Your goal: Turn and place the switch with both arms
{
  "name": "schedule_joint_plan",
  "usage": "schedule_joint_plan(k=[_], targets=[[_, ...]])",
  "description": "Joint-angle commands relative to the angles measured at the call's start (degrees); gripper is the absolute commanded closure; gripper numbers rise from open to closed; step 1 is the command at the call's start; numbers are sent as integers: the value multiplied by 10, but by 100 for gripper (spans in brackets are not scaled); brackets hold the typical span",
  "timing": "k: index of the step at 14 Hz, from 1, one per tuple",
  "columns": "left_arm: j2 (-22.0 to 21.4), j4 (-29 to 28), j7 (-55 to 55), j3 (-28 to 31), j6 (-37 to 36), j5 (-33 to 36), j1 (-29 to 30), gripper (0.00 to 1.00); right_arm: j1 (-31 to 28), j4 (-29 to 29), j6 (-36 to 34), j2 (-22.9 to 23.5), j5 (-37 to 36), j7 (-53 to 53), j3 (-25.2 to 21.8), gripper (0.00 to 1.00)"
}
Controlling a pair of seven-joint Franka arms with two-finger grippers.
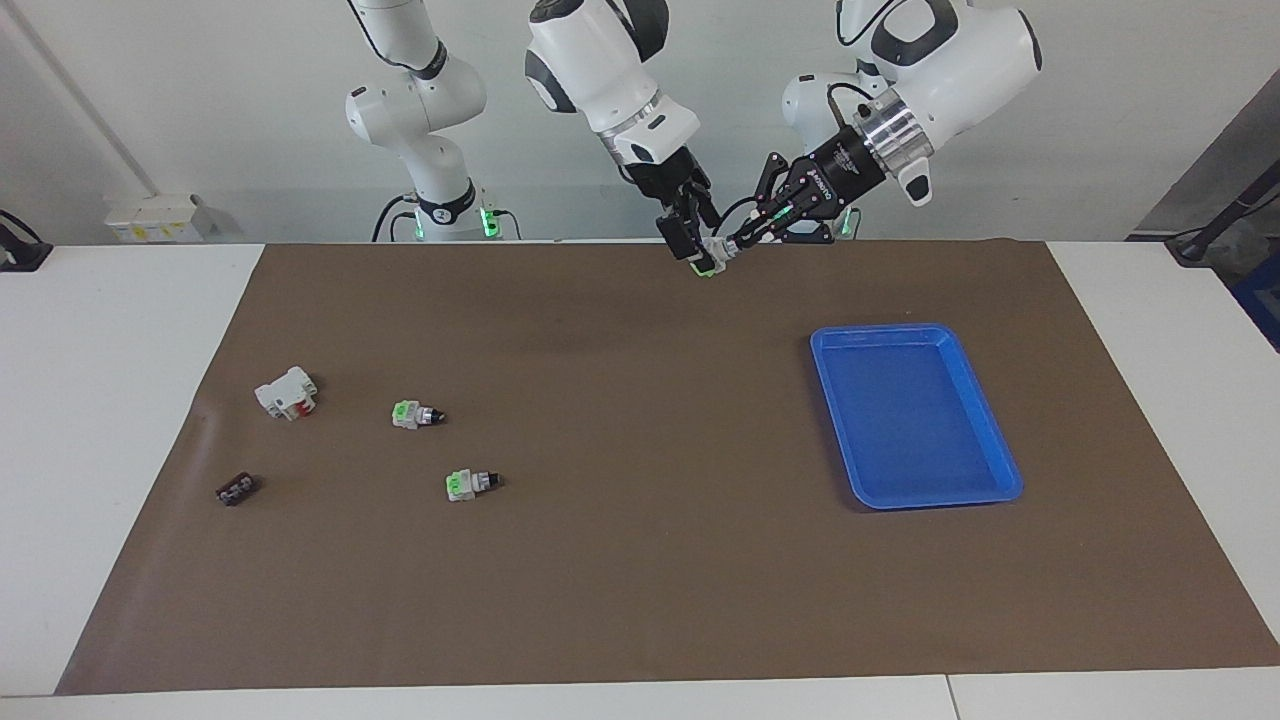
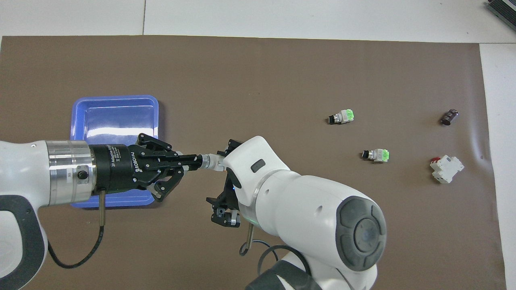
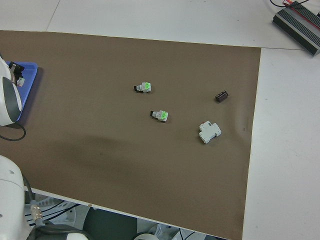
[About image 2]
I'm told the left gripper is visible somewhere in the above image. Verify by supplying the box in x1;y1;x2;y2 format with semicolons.
89;133;203;197

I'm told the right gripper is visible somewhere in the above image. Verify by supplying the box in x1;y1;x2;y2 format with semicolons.
151;139;243;229

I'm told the blue plastic tray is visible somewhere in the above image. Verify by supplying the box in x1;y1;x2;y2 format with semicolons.
70;95;160;209

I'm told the white red circuit breaker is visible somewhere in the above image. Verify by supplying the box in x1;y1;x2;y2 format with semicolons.
430;155;465;184

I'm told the dark cylindrical capacitor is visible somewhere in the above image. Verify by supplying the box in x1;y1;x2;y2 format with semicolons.
441;108;460;126

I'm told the grey ribbed device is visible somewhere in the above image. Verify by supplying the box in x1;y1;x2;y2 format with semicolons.
485;0;516;26

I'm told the black cable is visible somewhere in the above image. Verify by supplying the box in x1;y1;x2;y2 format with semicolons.
47;190;106;269
238;223;312;279

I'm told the black knob green switch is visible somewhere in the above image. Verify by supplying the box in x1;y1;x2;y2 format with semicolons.
327;109;356;125
360;148;390;163

